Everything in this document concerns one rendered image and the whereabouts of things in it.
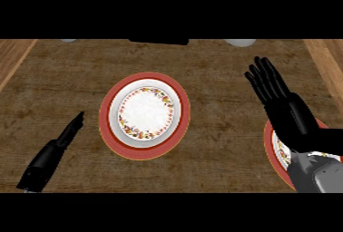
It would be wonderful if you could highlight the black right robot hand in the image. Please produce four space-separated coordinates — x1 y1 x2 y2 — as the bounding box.
242 55 343 158

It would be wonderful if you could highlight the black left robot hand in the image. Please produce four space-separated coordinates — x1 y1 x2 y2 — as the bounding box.
16 111 86 192

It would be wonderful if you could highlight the red oval placemat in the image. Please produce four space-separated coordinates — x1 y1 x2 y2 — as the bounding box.
97 71 193 161
263 118 343 192

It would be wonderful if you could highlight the white floral rimmed plate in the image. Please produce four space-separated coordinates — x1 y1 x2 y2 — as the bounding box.
106 78 182 149
270 131 343 172

